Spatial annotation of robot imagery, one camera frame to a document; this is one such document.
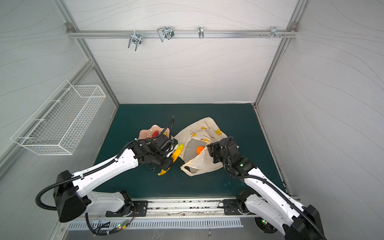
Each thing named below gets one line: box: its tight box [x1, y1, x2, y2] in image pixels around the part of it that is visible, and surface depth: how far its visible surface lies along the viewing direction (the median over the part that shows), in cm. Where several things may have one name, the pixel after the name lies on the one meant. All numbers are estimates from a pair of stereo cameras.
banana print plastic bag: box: [173, 117, 228, 176], surface depth 83 cm
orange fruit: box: [196, 146, 205, 155], surface depth 95 cm
